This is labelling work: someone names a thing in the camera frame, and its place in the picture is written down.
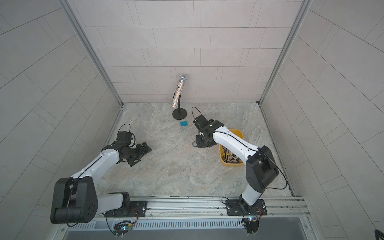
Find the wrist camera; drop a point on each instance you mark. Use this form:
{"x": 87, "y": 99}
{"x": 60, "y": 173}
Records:
{"x": 126, "y": 138}
{"x": 200, "y": 121}

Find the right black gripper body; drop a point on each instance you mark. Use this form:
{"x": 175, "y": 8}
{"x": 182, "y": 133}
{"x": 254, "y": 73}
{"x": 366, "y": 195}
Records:
{"x": 203, "y": 141}

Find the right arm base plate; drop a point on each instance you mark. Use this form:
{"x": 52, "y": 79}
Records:
{"x": 239, "y": 208}

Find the teal sponge block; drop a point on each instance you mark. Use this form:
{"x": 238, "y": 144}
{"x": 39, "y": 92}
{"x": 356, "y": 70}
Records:
{"x": 184, "y": 123}

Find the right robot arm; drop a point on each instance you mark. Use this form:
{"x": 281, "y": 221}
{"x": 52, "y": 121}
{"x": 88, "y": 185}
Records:
{"x": 261, "y": 168}

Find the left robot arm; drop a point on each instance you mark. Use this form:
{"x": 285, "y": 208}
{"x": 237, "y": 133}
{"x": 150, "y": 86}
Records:
{"x": 75, "y": 199}

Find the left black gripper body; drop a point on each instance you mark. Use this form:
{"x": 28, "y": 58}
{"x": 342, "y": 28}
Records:
{"x": 134, "y": 153}

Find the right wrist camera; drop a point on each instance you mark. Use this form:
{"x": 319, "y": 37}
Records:
{"x": 200, "y": 121}

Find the aluminium rail frame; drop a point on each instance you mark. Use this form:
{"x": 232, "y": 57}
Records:
{"x": 186, "y": 208}

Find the glitter microphone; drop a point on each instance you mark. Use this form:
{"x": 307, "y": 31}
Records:
{"x": 178, "y": 91}

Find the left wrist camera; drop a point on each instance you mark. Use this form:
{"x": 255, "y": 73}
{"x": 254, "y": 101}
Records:
{"x": 126, "y": 138}

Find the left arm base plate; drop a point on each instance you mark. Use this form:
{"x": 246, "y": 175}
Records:
{"x": 136, "y": 209}

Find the black microphone stand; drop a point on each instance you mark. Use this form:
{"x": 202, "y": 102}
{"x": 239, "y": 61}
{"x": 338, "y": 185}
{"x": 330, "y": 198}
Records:
{"x": 179, "y": 113}

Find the circuit board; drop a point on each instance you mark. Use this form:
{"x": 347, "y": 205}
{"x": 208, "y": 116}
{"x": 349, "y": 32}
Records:
{"x": 122, "y": 228}
{"x": 251, "y": 225}

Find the left circuit board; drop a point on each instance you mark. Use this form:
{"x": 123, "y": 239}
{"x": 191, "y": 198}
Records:
{"x": 122, "y": 228}

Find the black handled scissors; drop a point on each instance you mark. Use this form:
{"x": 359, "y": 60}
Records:
{"x": 228, "y": 157}

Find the right circuit board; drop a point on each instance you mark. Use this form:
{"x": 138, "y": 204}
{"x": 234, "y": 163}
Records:
{"x": 251, "y": 225}

